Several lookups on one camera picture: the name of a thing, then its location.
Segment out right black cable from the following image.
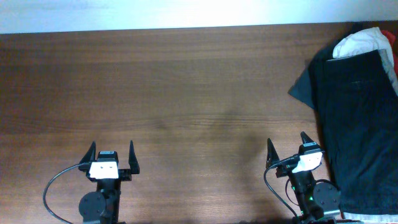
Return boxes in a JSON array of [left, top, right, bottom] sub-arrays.
[[263, 155, 301, 220]]

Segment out white garment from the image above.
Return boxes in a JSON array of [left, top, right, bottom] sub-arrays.
[[332, 27, 395, 66]]

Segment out black shorts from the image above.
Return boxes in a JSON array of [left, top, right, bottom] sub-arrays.
[[312, 49, 398, 215]]

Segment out red garment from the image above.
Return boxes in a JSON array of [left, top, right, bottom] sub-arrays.
[[381, 30, 397, 74]]

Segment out left black cable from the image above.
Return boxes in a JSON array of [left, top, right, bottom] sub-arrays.
[[42, 163, 91, 224]]

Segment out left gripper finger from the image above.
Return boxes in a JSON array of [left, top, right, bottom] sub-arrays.
[[80, 141, 96, 164], [128, 141, 140, 174]]

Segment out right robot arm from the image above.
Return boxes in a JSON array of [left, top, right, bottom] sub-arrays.
[[264, 132, 340, 223]]

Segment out black cable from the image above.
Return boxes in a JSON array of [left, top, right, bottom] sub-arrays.
[[42, 163, 91, 224], [263, 155, 301, 220]]

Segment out dark teal garment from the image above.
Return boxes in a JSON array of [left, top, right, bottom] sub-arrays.
[[288, 69, 315, 109]]

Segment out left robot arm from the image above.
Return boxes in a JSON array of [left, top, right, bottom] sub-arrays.
[[78, 141, 140, 224]]

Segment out grey khaki shorts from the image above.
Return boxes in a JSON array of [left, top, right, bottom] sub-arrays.
[[378, 49, 397, 95]]

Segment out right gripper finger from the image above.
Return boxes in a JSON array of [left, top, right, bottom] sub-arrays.
[[266, 138, 280, 169], [300, 131, 314, 144]]

